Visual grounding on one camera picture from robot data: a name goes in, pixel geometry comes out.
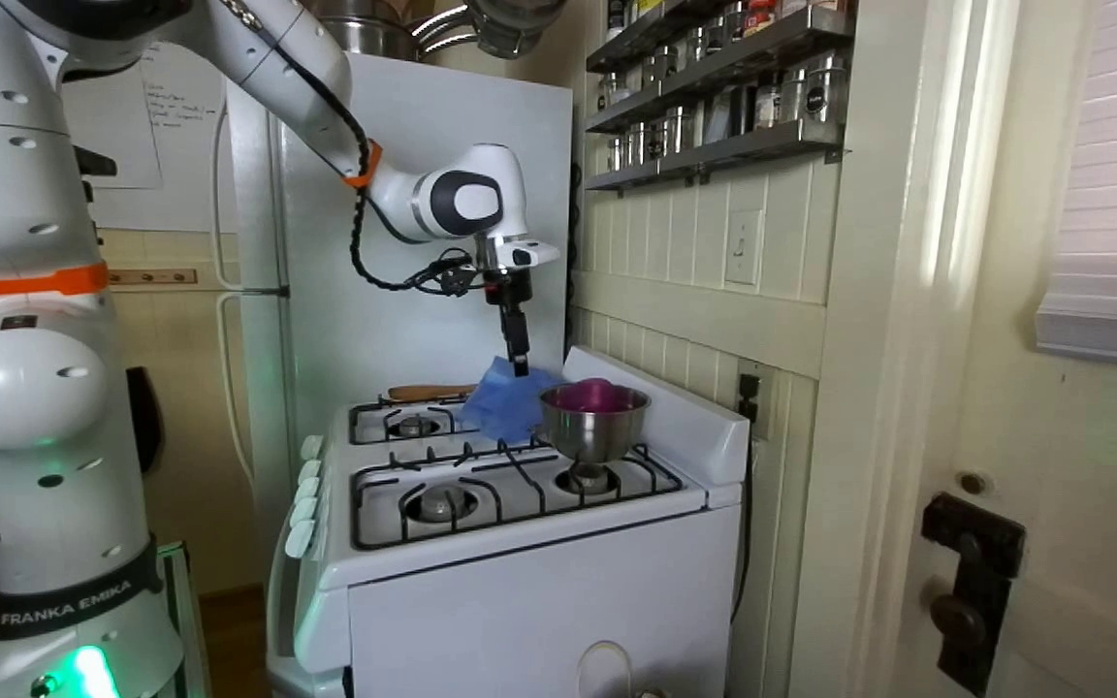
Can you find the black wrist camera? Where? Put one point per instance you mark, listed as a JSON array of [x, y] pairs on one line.
[[452, 273]]

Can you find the gas stove burner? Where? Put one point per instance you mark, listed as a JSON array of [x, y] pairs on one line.
[[435, 502], [587, 482], [411, 425]]

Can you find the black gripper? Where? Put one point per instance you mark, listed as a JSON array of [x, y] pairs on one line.
[[514, 296]]

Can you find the brown wooden utensil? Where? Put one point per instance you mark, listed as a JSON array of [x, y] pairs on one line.
[[424, 393]]

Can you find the large black stove grate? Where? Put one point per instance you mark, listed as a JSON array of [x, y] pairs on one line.
[[514, 478]]

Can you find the white wall notice board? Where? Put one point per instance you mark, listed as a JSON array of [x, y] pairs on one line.
[[155, 140]]

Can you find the white panel door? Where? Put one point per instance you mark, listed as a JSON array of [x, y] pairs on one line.
[[1077, 517]]

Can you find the white window blind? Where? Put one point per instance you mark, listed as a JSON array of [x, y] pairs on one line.
[[1113, 197]]

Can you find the black wall outlet plug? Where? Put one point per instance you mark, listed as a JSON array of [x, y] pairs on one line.
[[750, 393]]

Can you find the white stove knob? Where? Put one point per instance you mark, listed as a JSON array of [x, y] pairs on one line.
[[302, 540], [303, 505], [311, 449], [309, 476]]

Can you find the small black stove grate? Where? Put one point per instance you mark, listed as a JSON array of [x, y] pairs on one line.
[[378, 419]]

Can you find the blue striped cloth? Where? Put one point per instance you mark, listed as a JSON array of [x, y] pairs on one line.
[[502, 403]]

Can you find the metal wall spice rack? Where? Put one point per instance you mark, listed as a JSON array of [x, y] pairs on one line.
[[714, 98]]

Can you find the white gas stove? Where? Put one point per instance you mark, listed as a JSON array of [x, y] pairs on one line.
[[545, 593]]

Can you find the silver metal bowl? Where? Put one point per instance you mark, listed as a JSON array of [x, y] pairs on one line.
[[591, 432]]

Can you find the hanging steel pot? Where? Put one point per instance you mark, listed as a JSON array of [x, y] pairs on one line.
[[389, 26], [514, 26]]

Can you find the pink plastic bowl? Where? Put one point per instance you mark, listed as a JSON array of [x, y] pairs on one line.
[[596, 393]]

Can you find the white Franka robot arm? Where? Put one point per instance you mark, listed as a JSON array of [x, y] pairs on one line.
[[30, 389]]

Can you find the white refrigerator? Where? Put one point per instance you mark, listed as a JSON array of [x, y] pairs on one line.
[[329, 336]]

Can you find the black camera on stand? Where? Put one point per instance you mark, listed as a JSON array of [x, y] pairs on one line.
[[93, 162]]

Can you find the black door lock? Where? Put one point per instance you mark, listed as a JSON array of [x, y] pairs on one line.
[[973, 588]]

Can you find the white wall switch plate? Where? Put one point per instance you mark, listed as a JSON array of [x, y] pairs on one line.
[[741, 247]]

